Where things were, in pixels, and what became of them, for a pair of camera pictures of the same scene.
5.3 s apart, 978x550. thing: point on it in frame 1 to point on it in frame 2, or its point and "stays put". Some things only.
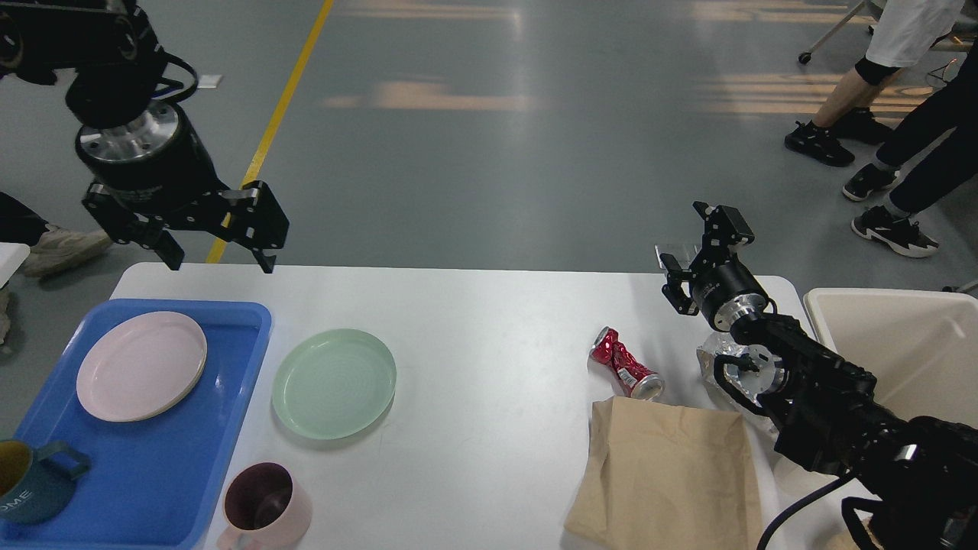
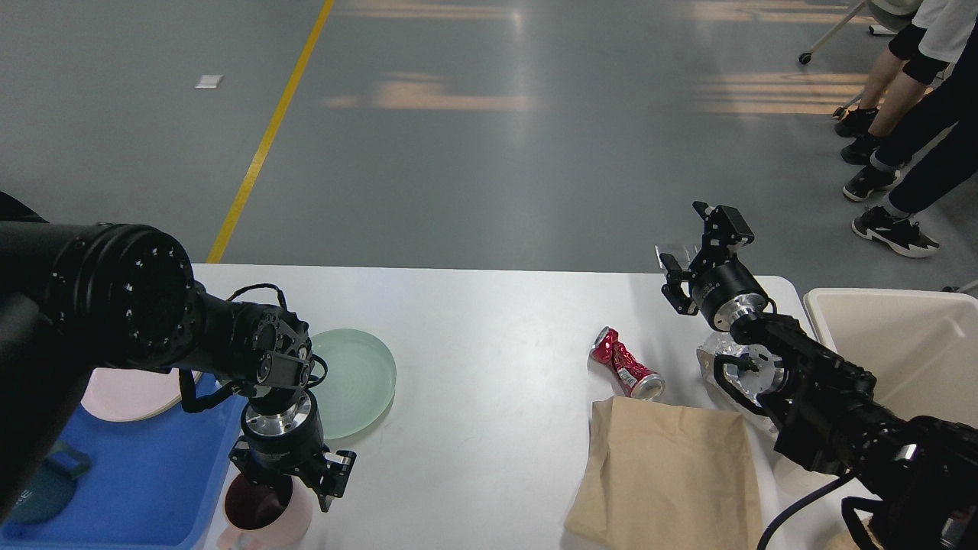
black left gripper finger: x=251 y=217 to x=329 y=480
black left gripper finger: x=132 y=228 to x=248 y=463
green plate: x=334 y=384 stays put
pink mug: x=264 y=509 stays put
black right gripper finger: x=677 y=290 stays put
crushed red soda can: x=634 y=378 stays put
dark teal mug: x=34 y=491 stays put
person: x=898 y=34 to x=918 y=55
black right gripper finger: x=723 y=226 stays put
